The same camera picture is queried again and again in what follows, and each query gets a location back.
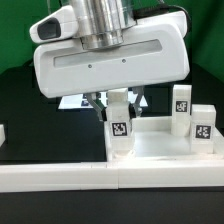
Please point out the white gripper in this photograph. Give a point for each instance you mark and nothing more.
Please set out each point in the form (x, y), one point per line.
(153, 51)

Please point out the white square tabletop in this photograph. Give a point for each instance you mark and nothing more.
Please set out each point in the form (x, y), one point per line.
(153, 141)

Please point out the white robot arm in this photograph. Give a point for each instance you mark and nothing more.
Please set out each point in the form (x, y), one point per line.
(89, 46)

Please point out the paper sheet with markers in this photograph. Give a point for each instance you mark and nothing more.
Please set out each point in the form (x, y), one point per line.
(80, 102)

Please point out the white front fence bar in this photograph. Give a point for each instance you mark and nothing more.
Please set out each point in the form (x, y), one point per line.
(93, 176)

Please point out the white left fence piece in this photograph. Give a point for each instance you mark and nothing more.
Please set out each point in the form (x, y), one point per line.
(2, 134)

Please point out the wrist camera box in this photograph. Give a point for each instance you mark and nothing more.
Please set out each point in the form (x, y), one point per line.
(60, 25)

